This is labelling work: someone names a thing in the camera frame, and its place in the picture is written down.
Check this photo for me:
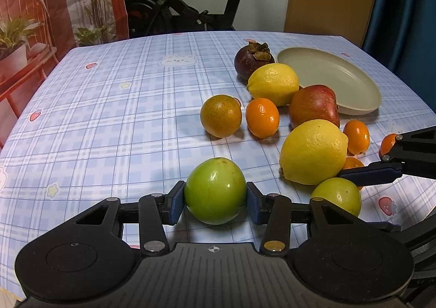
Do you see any small orange mandarin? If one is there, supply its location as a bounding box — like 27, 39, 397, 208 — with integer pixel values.
379, 134, 397, 158

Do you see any dark green apple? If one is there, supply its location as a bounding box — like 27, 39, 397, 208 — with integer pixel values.
184, 157, 247, 225

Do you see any orange tangerine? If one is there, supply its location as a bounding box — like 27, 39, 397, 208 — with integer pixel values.
341, 157, 364, 171

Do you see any light green apple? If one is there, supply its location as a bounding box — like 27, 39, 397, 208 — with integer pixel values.
311, 177, 361, 217

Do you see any large yellow lemon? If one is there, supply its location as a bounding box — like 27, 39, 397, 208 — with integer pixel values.
279, 119, 348, 185

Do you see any small orange kumquat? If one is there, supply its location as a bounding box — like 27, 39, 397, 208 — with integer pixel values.
245, 98, 279, 139

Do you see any red apple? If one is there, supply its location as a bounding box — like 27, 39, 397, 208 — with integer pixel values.
289, 85, 340, 128

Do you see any beige round plate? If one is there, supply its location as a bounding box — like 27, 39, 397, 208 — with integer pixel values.
277, 47, 382, 116

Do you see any blue plaid tablecloth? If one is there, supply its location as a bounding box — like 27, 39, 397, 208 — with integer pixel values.
1, 32, 435, 297

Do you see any greenish orange citrus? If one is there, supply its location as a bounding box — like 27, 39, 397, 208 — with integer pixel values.
200, 94, 243, 138

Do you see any teal curtain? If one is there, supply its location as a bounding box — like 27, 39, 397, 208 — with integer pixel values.
363, 0, 436, 109

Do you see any dark purple mangosteen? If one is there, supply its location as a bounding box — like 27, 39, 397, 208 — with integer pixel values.
234, 40, 275, 83

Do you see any printed fabric backdrop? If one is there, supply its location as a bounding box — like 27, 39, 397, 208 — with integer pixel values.
1, 0, 129, 142

